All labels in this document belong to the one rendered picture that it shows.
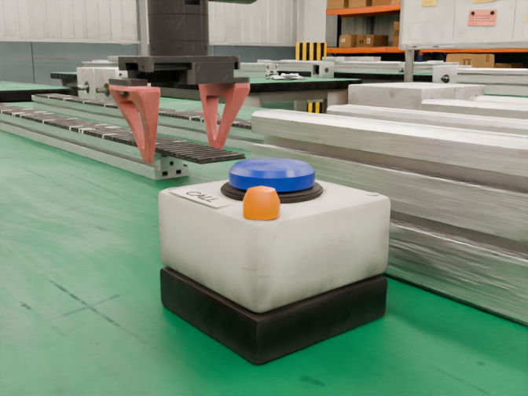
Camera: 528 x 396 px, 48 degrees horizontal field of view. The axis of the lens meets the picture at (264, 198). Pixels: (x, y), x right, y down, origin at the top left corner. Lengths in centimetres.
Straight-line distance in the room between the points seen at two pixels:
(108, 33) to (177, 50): 1193
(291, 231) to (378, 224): 5
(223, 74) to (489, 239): 34
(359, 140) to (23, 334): 20
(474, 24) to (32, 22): 938
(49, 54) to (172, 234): 1173
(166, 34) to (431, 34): 336
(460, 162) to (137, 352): 17
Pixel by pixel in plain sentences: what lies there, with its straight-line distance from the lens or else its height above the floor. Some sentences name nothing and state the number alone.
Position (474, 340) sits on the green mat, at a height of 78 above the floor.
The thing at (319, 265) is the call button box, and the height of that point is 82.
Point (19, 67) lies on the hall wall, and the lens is 1182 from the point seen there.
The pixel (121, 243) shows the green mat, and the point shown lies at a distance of 41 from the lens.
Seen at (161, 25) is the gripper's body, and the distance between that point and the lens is 57.
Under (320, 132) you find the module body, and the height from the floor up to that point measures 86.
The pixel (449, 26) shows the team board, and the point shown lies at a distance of 381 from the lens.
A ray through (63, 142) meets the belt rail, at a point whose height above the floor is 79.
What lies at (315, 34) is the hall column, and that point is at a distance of 857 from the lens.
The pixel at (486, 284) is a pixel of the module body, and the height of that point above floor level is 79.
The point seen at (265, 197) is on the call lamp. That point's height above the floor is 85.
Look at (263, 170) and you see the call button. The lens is 26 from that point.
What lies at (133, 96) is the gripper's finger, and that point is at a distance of 55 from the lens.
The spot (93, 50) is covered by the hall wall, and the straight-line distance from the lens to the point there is 1232.
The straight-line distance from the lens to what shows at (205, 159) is 54.
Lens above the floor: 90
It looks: 13 degrees down
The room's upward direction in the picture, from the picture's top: straight up
